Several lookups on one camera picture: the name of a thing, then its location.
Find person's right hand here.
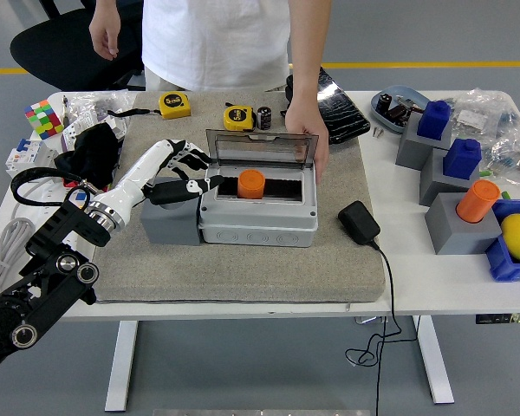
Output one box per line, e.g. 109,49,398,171
88,15,121,61

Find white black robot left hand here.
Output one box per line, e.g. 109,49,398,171
90,138,225,220

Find person's left hand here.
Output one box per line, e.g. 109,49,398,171
284,106,330,185

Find clear hinged box lid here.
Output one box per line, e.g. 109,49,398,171
205,128,321,171

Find grey plastic junction box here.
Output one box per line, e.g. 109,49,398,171
198,166,320,249

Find glossy black pouch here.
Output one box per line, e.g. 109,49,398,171
284,67,372,146

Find black office chair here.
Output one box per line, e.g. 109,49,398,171
10,0,146,92

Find black cloth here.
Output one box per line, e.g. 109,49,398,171
54,123,122,192

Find grey holder block round hole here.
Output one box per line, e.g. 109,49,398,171
140,177,203,246

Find yellow tape measure chrome face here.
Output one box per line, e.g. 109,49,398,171
223,102,257,134

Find clear plastic bag with packets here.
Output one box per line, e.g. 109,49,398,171
62,91,138,148

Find yellow tape measure black label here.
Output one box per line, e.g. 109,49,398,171
107,92,192,120

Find dark brown capacitor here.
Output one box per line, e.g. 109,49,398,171
386,103,413,125

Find black table control panel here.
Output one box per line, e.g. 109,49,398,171
475,312,520,325

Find white table leg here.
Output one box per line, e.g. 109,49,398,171
411,315,455,406
104,320,139,413

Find white-edged puzzle cube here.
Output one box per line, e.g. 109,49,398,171
23,99,66,140

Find blue-grey dish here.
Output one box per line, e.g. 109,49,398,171
371,85,432,133

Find white power strip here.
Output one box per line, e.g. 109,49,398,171
25,179,86,248

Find white blue circuit breaker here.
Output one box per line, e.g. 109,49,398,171
5,137,60,184

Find black power adapter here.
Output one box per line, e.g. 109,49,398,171
337,200,381,247

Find blue bottle-shaped block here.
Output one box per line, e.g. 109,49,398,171
417,100,452,140
442,138,482,180

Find grey-brown mat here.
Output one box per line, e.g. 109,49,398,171
88,90,387,304

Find blue plastic bin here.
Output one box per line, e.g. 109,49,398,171
484,198,520,283

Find clear plastic parts bag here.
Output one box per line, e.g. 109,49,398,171
449,88,520,140
480,129,520,192

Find white power cable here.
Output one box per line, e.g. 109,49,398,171
0,181,40,300

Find black adapter cord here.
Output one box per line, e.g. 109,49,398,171
345,240,419,416

